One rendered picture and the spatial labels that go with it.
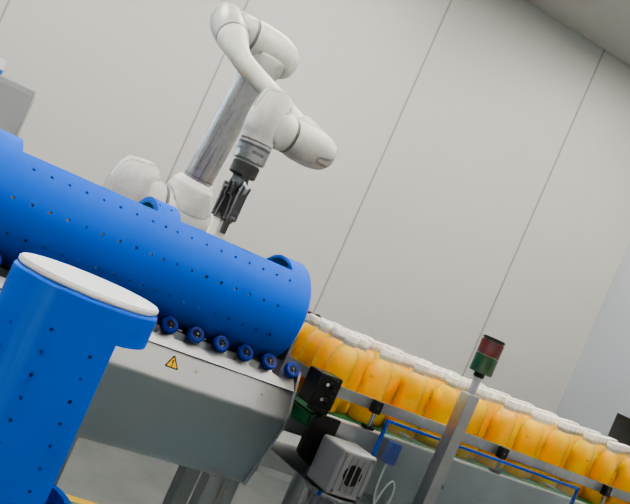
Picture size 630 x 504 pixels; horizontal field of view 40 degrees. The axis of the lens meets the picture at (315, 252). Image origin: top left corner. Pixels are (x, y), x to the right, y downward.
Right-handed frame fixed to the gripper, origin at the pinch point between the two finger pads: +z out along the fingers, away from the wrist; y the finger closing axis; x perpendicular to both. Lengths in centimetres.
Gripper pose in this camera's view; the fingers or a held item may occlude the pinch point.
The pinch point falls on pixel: (216, 232)
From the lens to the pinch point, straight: 229.2
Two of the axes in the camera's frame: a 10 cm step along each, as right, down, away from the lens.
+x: 7.9, 3.6, 5.0
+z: -4.0, 9.1, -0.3
